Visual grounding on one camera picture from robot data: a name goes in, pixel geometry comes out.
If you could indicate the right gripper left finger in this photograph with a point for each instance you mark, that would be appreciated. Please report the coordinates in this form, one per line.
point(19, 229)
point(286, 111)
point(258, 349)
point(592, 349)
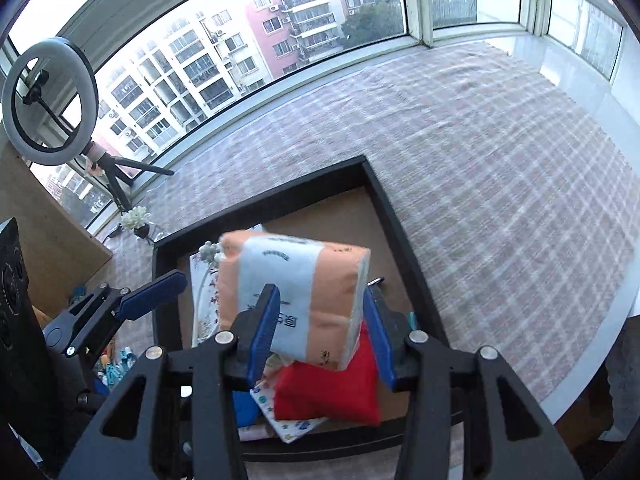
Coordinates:
point(232, 360)

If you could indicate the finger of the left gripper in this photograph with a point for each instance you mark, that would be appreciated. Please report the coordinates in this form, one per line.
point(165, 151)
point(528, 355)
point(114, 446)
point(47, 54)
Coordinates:
point(164, 289)

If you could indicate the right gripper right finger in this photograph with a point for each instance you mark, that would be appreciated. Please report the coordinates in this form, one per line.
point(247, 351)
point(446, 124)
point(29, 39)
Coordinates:
point(506, 434)

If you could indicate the orange white tissue pack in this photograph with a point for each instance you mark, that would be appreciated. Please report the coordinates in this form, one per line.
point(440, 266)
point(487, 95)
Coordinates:
point(321, 287)

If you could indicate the white tissue box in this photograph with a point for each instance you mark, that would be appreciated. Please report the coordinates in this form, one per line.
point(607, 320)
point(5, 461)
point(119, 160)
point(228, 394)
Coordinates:
point(205, 294)

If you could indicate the white artificial berry stem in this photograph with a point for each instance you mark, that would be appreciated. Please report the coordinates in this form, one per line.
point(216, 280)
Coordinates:
point(207, 254)

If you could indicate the blue tape measure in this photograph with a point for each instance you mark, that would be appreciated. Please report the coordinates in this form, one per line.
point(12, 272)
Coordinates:
point(245, 409)

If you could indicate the small flower vase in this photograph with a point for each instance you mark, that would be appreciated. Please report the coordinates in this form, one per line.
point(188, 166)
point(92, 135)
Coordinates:
point(139, 221)

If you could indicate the patterned tissue packet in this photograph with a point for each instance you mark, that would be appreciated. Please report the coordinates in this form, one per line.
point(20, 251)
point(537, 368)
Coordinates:
point(282, 415)

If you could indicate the wooden cabinet panel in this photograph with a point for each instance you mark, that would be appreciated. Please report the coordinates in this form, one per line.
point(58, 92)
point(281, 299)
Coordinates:
point(59, 254)

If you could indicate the red cloth pouch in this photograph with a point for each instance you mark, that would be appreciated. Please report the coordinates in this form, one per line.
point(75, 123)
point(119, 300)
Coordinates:
point(350, 395)

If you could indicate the black tripod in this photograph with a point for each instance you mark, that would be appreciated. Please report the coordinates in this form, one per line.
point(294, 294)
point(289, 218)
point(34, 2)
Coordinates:
point(101, 159)

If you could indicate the black tray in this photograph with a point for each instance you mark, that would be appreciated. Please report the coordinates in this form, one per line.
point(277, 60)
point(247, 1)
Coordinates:
point(317, 238)

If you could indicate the pink plaid tablecloth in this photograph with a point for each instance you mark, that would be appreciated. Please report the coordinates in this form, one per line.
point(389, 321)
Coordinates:
point(523, 214)

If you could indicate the ring light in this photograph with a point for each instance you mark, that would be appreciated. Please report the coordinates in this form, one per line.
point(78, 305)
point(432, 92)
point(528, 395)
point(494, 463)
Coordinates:
point(38, 83)

